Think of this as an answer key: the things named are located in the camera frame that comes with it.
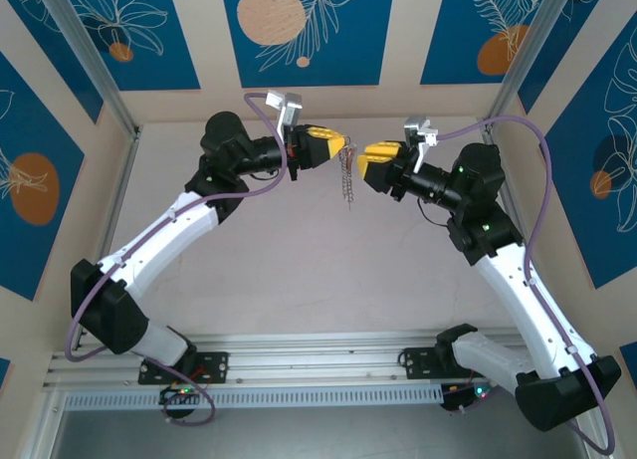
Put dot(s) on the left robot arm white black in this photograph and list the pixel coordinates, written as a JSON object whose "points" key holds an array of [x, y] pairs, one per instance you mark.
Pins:
{"points": [[159, 240]]}

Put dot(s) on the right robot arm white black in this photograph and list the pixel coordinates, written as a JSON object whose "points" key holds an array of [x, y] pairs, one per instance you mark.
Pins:
{"points": [[517, 299]]}

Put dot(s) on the circuit board with green light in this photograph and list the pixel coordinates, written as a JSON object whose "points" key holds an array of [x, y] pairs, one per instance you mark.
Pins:
{"points": [[176, 393], [463, 396]]}

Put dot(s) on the grey metal sheet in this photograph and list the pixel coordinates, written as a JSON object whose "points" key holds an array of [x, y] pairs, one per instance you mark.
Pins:
{"points": [[318, 436]]}

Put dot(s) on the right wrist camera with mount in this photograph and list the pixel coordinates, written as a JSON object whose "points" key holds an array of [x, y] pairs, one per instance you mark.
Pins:
{"points": [[415, 125]]}

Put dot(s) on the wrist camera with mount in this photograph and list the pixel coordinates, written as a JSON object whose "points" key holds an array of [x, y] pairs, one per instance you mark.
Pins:
{"points": [[291, 105], [415, 125]]}

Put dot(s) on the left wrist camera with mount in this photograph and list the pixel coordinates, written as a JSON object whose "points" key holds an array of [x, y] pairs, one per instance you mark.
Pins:
{"points": [[291, 105]]}

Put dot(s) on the blue floral wall panel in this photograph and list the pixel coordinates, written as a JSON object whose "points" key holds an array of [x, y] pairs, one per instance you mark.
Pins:
{"points": [[597, 130], [448, 31], [572, 21], [348, 56], [25, 130], [629, 359], [50, 46], [4, 374], [149, 56]]}

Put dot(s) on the aluminium corner post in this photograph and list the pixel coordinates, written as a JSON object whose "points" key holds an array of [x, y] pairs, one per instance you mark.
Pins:
{"points": [[85, 46], [527, 46]]}

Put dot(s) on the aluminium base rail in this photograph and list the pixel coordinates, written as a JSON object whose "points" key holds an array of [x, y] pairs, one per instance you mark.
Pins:
{"points": [[308, 359]]}

